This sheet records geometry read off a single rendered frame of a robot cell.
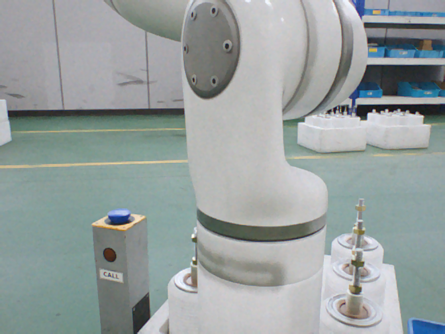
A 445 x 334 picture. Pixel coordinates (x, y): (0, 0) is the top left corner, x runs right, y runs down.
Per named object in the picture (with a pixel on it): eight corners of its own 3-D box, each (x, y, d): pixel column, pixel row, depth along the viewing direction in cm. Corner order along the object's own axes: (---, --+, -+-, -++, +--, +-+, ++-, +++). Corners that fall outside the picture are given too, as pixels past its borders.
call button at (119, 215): (122, 227, 67) (122, 217, 67) (103, 224, 68) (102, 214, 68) (135, 220, 71) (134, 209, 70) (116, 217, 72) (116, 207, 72)
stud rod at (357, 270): (352, 302, 52) (357, 251, 51) (349, 297, 53) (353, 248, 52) (359, 301, 53) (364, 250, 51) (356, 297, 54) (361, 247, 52)
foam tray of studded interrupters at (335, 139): (365, 150, 297) (367, 127, 293) (320, 152, 287) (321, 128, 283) (338, 142, 334) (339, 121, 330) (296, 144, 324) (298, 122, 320)
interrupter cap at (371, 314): (394, 325, 51) (395, 321, 50) (342, 333, 49) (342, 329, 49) (363, 294, 58) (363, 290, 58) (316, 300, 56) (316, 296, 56)
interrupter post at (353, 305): (365, 316, 53) (367, 295, 52) (349, 318, 52) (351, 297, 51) (356, 306, 55) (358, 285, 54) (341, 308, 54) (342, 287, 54)
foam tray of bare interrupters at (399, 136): (428, 148, 308) (431, 125, 304) (384, 149, 301) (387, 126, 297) (397, 140, 345) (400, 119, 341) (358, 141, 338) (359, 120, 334)
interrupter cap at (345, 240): (332, 236, 79) (333, 232, 79) (369, 236, 79) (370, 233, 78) (343, 252, 71) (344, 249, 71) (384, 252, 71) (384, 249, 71)
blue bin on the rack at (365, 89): (341, 96, 573) (342, 81, 568) (365, 96, 579) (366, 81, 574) (358, 98, 525) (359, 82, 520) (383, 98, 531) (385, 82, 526)
